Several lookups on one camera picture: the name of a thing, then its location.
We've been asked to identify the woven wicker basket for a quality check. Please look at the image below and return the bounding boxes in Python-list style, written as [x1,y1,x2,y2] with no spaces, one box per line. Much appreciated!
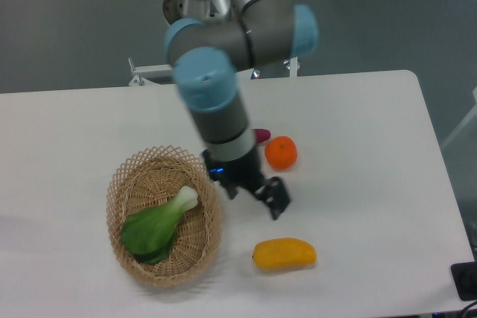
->
[106,145,222,288]

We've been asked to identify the green bok choy vegetable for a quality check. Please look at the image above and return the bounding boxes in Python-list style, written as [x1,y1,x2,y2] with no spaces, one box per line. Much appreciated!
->
[121,186,198,264]

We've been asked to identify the white frame at right edge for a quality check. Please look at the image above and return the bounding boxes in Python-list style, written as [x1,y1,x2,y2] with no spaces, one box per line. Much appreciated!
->
[440,89,476,150]

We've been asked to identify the yellow mango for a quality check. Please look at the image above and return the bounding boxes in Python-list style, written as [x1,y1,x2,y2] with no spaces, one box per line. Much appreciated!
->
[252,238,318,270]

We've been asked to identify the black device at table edge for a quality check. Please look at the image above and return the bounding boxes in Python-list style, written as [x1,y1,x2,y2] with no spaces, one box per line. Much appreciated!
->
[450,261,476,301]

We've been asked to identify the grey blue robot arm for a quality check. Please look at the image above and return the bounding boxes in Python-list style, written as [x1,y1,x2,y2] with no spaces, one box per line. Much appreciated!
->
[164,0,318,218]

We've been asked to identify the orange mandarin fruit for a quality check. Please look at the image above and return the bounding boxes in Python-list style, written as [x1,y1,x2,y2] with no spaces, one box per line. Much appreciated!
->
[265,136,297,171]

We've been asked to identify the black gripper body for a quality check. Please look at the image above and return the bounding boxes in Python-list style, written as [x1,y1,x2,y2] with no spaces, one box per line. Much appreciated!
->
[202,147,266,193]

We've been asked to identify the purple sweet potato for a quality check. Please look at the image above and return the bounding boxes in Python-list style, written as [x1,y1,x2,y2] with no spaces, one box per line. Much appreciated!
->
[253,128,271,144]

